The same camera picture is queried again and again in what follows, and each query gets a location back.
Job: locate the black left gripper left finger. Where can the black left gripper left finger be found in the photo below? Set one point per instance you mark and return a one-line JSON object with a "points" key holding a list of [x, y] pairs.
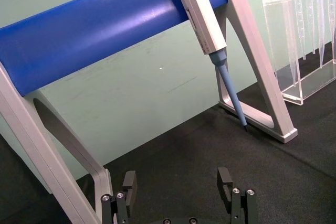
{"points": [[130, 182]]}

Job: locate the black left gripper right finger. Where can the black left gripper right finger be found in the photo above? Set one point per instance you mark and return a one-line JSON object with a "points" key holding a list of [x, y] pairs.
{"points": [[223, 179]]}

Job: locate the black table cloth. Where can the black table cloth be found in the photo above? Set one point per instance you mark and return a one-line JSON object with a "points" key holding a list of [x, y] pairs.
{"points": [[183, 169]]}

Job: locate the clear acrylic tip rack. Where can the clear acrylic tip rack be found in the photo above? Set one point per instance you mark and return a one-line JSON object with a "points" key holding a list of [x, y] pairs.
{"points": [[296, 95]]}

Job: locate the grey pipette stand blue bar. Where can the grey pipette stand blue bar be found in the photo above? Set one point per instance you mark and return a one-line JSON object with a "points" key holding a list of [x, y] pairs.
{"points": [[78, 37]]}

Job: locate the wide clear plastic pipette tip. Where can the wide clear plastic pipette tip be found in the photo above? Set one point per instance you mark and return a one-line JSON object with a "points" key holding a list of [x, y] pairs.
{"points": [[290, 37]]}

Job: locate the grey pipette with blue shaft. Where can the grey pipette with blue shaft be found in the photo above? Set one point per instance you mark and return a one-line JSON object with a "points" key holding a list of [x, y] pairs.
{"points": [[202, 19]]}

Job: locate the slim clear plastic pipette tip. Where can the slim clear plastic pipette tip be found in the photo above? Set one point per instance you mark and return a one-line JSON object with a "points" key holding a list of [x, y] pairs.
{"points": [[302, 30], [315, 24], [322, 37]]}

